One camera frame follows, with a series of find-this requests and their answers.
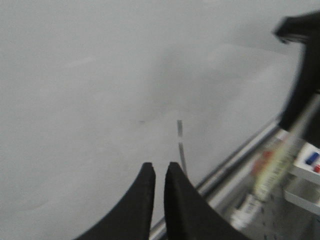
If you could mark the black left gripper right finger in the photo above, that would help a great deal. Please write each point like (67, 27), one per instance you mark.
(187, 215)

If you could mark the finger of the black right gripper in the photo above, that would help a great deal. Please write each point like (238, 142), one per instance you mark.
(304, 29)

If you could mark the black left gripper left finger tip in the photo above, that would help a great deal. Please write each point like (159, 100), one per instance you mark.
(130, 218)

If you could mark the red magnet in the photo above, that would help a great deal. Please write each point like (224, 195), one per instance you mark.
(261, 162)

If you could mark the white whiteboard marker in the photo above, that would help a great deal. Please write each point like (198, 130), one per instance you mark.
(284, 155)

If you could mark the white whiteboard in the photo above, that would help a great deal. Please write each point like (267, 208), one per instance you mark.
(91, 89)

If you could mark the blue and red small items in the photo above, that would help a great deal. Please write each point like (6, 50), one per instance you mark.
(312, 161)

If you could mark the aluminium whiteboard tray rail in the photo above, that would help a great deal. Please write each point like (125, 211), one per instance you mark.
(218, 176)

